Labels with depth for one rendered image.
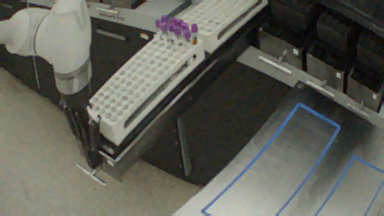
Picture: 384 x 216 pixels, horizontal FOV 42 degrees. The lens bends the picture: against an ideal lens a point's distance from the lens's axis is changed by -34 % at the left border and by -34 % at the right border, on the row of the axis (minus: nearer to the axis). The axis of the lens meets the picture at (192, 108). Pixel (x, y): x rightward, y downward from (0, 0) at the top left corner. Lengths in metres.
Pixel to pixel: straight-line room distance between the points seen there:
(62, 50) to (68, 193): 1.31
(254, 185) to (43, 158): 1.44
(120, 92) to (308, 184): 0.46
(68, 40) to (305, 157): 0.54
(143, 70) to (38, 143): 1.27
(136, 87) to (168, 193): 0.96
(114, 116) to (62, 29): 0.33
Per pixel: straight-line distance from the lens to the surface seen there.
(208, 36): 1.50
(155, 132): 1.42
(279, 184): 1.24
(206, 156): 2.07
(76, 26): 1.10
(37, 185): 2.44
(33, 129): 2.69
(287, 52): 1.60
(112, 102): 1.39
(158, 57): 1.46
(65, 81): 1.18
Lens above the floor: 1.77
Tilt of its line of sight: 43 degrees down
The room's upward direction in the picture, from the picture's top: 7 degrees counter-clockwise
